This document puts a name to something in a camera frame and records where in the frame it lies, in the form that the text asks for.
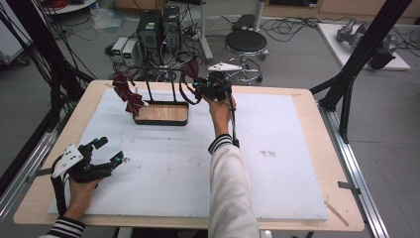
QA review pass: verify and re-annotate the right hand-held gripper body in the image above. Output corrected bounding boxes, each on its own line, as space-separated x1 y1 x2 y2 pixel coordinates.
201 61 244 102

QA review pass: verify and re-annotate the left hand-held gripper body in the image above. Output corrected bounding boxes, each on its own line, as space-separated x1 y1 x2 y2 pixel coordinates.
51 141 114 183

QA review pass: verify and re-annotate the plain dark red bow tie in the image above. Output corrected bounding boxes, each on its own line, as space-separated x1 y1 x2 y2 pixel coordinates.
178 59 204 106

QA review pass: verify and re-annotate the black rack with wooden base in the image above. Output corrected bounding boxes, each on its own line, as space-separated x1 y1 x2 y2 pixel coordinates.
133 64 190 127

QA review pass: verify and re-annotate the striped dark red bow tie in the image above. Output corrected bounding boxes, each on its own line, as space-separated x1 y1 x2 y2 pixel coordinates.
111 72 150 118

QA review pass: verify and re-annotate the person's right hand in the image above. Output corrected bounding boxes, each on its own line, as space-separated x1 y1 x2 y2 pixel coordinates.
202 92 238 138

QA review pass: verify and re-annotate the person's left hand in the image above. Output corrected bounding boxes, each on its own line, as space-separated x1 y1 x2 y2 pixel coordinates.
63 178 101 222

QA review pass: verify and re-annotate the white foam mat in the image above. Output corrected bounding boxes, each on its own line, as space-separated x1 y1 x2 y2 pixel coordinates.
48 87 330 222

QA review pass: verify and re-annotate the white table leg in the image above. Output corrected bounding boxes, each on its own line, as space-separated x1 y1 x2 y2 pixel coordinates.
197 0 215 64

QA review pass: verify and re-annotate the black round stool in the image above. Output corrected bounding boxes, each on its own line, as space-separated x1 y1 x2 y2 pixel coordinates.
218 29 270 85

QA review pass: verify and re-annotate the slim black computer tower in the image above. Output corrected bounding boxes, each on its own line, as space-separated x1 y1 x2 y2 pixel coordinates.
161 5 182 52

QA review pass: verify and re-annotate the flat black box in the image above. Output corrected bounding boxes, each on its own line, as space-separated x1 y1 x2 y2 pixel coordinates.
232 13 258 32

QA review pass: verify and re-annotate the large black computer tower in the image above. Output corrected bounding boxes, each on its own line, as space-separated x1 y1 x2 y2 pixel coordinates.
136 9 164 64

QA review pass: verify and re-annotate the grey power supply unit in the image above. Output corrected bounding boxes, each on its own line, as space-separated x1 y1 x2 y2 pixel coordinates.
111 36 129 62
122 40 141 67

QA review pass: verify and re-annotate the clear plastic bag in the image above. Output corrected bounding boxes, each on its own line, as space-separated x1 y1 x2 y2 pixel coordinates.
90 5 127 33

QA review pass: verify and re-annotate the white floor board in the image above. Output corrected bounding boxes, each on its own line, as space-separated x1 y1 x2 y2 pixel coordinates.
316 22 412 71

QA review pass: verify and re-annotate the thin wooden stick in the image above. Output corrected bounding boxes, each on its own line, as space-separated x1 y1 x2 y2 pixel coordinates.
323 200 351 228

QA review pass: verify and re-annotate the right hand-held gripper black cable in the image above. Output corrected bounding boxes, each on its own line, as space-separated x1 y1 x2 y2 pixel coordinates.
221 76 241 149

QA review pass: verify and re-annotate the hand-held gripper black cable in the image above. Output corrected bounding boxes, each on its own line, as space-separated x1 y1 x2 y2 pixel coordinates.
50 158 69 216
221 76 241 149

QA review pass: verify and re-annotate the left hand-held gripper black cable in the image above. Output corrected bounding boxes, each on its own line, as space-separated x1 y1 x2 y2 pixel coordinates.
50 158 69 216

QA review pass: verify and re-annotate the aluminium rail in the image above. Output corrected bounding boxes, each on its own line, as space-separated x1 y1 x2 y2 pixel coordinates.
317 101 391 238
0 112 68 221

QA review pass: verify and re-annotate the black metal frame post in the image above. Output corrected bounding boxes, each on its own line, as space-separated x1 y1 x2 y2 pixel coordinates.
0 0 95 131
309 0 414 144

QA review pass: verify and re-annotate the small metal bracket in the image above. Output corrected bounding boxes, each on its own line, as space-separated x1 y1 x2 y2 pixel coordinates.
337 180 362 195

